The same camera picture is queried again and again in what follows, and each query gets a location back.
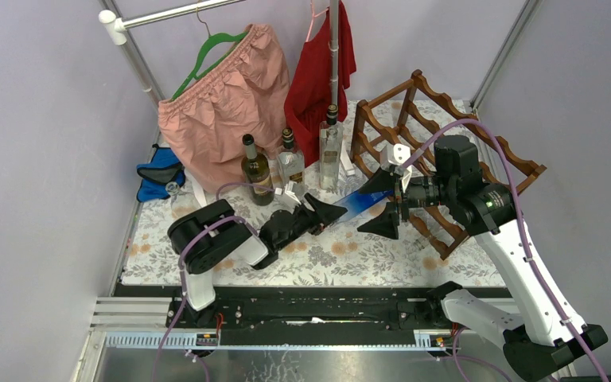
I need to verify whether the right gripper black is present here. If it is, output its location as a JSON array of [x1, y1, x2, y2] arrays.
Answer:
[[357, 165, 454, 240]]

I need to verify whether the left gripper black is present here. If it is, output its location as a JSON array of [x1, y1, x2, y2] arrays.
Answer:
[[274, 192, 345, 251]]

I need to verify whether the blue glass bottle silver cap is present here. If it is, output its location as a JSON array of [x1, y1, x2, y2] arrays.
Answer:
[[334, 190, 391, 225]]

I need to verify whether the small clear bottle bluish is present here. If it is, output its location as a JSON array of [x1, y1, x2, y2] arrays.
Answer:
[[409, 235, 431, 252]]

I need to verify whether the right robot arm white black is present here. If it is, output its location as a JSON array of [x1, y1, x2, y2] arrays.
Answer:
[[360, 135, 608, 381]]

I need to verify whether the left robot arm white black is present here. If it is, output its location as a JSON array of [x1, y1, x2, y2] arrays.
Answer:
[[167, 193, 347, 327]]

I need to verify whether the white fabric strip by rack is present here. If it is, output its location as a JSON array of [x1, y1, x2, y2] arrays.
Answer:
[[340, 139, 355, 177]]

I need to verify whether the clear square liquor bottle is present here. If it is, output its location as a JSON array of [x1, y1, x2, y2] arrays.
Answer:
[[278, 127, 306, 195]]

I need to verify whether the wooden wine rack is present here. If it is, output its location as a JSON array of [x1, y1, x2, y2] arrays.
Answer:
[[351, 70, 546, 259]]

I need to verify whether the clear bottle black gold cap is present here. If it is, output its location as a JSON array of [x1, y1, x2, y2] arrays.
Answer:
[[319, 104, 343, 193]]

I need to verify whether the dark green wine bottle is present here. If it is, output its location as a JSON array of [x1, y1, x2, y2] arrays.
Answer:
[[241, 134, 274, 206]]

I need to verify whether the floral table mat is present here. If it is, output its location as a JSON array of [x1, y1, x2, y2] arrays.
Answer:
[[119, 163, 504, 287]]

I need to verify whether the red garment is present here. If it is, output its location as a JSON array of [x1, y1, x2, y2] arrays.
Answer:
[[284, 2, 356, 166]]

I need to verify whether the pink skirt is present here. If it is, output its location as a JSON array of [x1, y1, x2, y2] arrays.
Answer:
[[158, 24, 290, 193]]

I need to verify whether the clear glass flask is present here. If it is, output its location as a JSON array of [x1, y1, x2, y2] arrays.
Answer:
[[165, 181, 181, 203]]

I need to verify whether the vertical metal pole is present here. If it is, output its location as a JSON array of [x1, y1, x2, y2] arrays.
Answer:
[[329, 0, 339, 107]]

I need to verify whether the blue black bag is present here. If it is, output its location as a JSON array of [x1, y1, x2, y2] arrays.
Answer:
[[136, 144, 185, 203]]

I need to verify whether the pink clothes hanger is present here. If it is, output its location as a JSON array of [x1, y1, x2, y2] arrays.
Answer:
[[305, 0, 330, 42]]

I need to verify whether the green clothes hanger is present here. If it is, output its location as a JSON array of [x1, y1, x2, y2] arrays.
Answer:
[[170, 10, 248, 101]]

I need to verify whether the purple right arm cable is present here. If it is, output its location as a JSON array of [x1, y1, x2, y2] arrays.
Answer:
[[400, 118, 609, 382]]

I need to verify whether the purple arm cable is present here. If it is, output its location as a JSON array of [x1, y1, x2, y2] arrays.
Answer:
[[150, 181, 280, 382], [400, 118, 609, 382]]

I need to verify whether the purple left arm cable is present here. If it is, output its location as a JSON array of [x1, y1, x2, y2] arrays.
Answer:
[[150, 181, 280, 382]]

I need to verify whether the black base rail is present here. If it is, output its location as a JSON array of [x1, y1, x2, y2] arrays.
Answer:
[[115, 286, 460, 346]]

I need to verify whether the metal clothes rail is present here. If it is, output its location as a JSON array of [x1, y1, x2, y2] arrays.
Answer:
[[98, 1, 259, 105]]

